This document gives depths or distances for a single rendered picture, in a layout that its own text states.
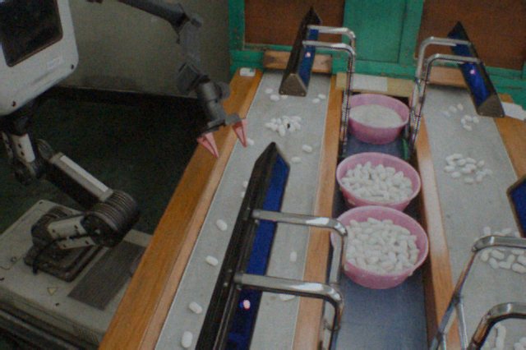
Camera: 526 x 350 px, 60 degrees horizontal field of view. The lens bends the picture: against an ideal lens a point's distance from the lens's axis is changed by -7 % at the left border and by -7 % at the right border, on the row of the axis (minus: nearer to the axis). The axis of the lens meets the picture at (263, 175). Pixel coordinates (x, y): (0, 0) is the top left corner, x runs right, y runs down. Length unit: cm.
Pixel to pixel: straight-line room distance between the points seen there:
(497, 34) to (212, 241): 147
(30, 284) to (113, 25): 212
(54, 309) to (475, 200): 136
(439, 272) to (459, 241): 17
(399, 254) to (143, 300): 67
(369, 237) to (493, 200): 46
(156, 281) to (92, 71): 260
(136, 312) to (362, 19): 148
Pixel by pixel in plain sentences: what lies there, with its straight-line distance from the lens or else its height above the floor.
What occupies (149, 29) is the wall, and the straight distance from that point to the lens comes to 333.
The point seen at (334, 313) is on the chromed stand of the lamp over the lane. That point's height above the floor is 107.
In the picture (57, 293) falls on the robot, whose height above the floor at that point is 48.
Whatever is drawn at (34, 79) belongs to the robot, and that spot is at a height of 118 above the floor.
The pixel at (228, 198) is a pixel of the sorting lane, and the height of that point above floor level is 74.
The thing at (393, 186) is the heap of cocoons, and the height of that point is 72.
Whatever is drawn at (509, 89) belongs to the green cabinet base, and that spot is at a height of 78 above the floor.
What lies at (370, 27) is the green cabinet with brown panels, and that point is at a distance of 214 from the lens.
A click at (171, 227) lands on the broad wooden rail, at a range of 137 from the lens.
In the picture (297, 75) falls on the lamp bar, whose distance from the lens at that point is 137.
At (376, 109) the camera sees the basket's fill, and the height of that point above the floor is 73.
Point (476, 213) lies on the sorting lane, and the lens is 158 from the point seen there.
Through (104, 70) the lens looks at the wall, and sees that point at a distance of 362.
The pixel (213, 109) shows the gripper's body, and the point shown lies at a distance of 137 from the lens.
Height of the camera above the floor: 168
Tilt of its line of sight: 37 degrees down
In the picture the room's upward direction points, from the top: straight up
